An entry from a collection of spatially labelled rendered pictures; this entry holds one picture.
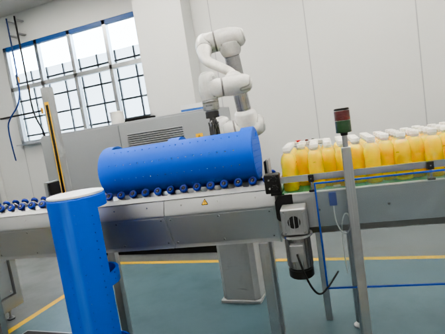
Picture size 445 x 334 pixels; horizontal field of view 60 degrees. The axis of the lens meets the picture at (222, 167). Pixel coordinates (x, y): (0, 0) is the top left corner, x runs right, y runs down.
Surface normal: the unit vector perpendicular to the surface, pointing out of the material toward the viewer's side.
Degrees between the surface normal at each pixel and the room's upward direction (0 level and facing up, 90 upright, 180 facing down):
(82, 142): 90
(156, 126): 90
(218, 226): 110
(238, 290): 90
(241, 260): 90
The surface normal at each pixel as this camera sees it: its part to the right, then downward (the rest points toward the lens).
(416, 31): -0.33, 0.15
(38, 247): -0.18, 0.47
